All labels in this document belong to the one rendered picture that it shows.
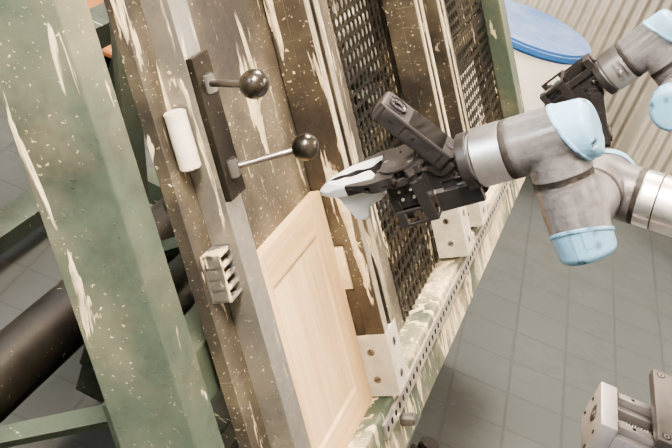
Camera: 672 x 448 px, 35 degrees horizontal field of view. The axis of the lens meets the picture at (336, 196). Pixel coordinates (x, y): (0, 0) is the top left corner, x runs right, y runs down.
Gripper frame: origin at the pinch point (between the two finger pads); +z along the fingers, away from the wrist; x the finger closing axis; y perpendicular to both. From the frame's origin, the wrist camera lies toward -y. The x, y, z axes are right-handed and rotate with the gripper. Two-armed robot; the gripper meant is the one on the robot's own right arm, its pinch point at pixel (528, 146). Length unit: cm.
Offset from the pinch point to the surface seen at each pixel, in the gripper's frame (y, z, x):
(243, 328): 22, 28, 69
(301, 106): 37, 15, 32
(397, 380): -11, 36, 35
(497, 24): 4, 17, -116
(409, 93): 18.3, 19.9, -26.2
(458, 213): -9.4, 29.4, -24.1
